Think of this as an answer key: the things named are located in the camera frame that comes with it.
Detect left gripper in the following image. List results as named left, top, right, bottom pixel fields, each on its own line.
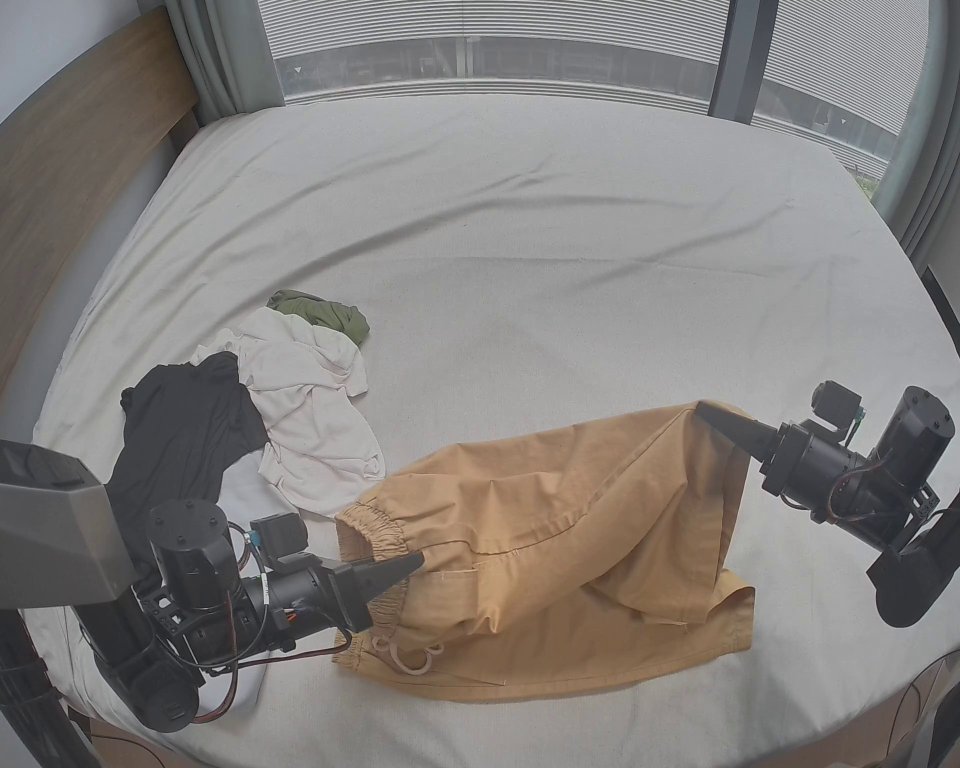
left=262, top=561, right=375, bottom=649

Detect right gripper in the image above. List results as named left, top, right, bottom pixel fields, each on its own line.
left=757, top=421, right=854, bottom=520

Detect tan shorts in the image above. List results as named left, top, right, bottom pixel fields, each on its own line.
left=332, top=401, right=755, bottom=704

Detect bed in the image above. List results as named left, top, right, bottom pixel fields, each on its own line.
left=0, top=3, right=960, bottom=768

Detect bluish white garment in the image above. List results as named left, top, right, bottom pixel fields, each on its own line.
left=198, top=450, right=305, bottom=712

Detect cream white garment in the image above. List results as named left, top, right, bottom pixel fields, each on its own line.
left=187, top=306, right=387, bottom=520

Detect black garment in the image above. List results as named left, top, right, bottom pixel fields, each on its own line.
left=105, top=351, right=270, bottom=526

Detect green garment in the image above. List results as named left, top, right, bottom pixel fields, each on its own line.
left=266, top=288, right=371, bottom=350

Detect grey-green curtain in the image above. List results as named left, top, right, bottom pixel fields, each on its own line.
left=161, top=0, right=290, bottom=125
left=870, top=0, right=960, bottom=260

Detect window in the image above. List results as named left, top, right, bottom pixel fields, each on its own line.
left=255, top=0, right=931, bottom=204

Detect black cable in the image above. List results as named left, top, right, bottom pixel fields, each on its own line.
left=213, top=645, right=342, bottom=676

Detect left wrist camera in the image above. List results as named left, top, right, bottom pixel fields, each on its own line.
left=249, top=513, right=312, bottom=571

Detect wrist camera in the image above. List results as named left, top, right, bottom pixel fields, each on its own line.
left=249, top=513, right=312, bottom=571
left=801, top=380, right=867, bottom=445

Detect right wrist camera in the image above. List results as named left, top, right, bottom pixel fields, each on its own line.
left=801, top=380, right=867, bottom=445

